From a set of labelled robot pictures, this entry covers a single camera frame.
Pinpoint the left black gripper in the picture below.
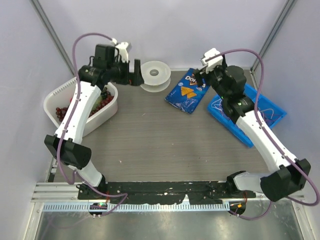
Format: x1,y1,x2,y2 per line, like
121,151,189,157
107,57,144,87

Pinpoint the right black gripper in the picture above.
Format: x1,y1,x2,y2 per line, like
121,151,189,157
193,62,229,101

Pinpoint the translucent white spool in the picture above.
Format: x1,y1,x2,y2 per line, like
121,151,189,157
140,60,171,93

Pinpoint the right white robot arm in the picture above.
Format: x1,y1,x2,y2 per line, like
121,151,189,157
193,64,311,202

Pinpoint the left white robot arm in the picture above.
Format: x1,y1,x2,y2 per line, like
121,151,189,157
44,42,144,200

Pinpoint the blue Doritos chip bag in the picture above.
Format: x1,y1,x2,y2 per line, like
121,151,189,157
164,68,209,114

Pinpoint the white plastic fruit basket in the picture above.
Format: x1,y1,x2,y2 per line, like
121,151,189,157
43,77,118,137

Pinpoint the purple toy grape bunch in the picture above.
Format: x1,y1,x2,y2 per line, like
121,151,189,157
55,107,68,122

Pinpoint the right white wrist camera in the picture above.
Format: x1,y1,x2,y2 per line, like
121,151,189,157
200,48,223,74

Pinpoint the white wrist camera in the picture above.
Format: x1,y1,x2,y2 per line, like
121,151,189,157
200,48,223,74
115,41,132,63

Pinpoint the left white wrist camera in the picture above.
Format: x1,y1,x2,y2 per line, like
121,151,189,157
115,41,132,63

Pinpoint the bundle of coloured wires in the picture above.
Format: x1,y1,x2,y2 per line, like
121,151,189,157
212,98,280,128

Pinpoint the blue plastic cable bin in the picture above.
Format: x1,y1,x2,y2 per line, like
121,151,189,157
207,94,287,148

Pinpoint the aluminium corner post right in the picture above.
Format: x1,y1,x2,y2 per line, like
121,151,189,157
250,0,298,73

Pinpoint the aluminium corner post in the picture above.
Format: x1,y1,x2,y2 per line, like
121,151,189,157
30,0,75,75
250,0,298,73

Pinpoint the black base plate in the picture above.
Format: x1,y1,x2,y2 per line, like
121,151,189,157
77,180,257,204

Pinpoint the aluminium corner post left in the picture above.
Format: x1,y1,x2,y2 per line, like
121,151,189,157
30,0,75,75

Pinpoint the white slotted cable duct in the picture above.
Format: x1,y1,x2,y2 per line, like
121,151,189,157
42,201,230,213

